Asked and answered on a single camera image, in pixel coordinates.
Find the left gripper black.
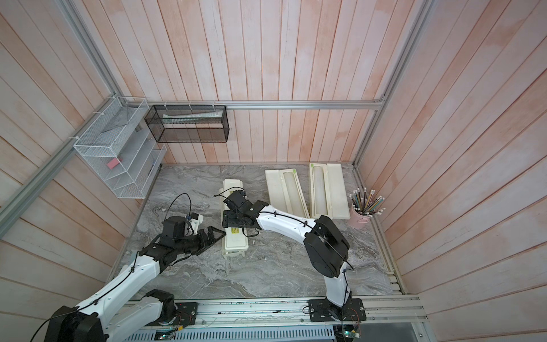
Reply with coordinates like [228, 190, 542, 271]
[174, 226, 226, 255]

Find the cream dispenser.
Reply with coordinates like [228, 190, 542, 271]
[265, 168, 294, 215]
[220, 179, 249, 259]
[309, 163, 350, 219]

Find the plastic wrap roll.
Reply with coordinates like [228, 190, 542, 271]
[283, 169, 309, 218]
[313, 166, 328, 215]

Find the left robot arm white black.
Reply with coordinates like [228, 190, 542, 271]
[44, 216, 226, 341]

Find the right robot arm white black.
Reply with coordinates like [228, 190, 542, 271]
[219, 191, 352, 308]

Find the pink eraser block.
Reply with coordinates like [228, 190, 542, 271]
[106, 158, 121, 170]

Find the pencil holder with pencils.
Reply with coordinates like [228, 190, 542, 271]
[348, 188, 385, 229]

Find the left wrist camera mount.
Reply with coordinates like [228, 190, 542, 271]
[189, 212, 204, 235]

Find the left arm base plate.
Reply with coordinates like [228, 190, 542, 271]
[147, 302, 199, 328]

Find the black wire mesh basket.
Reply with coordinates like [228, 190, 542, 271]
[145, 104, 230, 143]

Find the white wire mesh shelf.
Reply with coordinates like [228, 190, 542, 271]
[74, 96, 167, 199]

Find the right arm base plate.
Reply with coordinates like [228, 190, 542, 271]
[308, 298, 367, 322]

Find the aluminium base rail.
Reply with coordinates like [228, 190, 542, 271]
[190, 295, 428, 329]

